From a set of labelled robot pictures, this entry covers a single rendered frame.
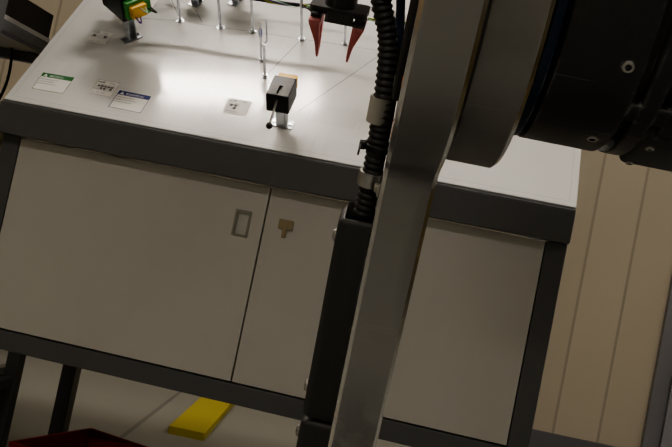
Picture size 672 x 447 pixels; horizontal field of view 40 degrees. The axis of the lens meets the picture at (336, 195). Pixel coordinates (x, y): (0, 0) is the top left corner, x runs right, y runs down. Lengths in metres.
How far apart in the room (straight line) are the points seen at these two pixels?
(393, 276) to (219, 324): 1.34
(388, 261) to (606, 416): 3.84
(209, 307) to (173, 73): 0.52
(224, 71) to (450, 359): 0.78
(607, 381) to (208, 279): 2.76
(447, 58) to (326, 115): 1.48
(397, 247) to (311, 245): 1.29
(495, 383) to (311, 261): 0.43
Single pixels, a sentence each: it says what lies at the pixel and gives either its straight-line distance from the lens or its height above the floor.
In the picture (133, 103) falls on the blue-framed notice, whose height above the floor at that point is 0.91.
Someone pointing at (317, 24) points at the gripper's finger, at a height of 1.08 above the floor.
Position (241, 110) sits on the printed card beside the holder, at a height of 0.94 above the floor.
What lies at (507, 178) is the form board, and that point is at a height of 0.90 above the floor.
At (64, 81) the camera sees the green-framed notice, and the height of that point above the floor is 0.94.
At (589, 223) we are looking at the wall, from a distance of 4.27.
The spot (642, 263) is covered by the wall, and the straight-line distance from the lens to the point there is 4.33.
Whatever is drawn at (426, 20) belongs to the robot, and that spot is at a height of 0.82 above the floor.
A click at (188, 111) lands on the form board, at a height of 0.92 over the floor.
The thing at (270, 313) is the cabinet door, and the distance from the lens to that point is 1.83.
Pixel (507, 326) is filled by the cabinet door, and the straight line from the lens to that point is 1.80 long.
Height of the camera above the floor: 0.71
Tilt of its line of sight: 3 degrees up
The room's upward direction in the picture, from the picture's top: 12 degrees clockwise
